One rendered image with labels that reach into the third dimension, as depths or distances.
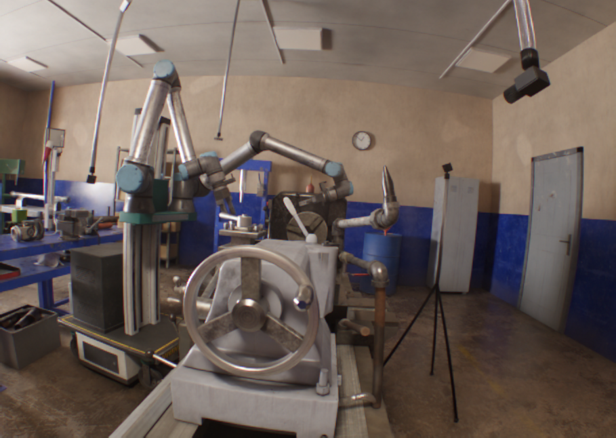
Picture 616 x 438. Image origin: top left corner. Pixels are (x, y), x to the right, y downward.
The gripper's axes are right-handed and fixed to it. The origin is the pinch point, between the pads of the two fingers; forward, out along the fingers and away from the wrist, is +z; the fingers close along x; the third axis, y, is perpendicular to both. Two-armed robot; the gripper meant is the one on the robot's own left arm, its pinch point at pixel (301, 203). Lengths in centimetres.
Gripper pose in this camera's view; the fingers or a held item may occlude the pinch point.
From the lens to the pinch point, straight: 213.2
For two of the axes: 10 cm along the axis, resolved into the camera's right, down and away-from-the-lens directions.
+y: 3.0, 9.5, 0.0
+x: -1.3, 0.4, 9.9
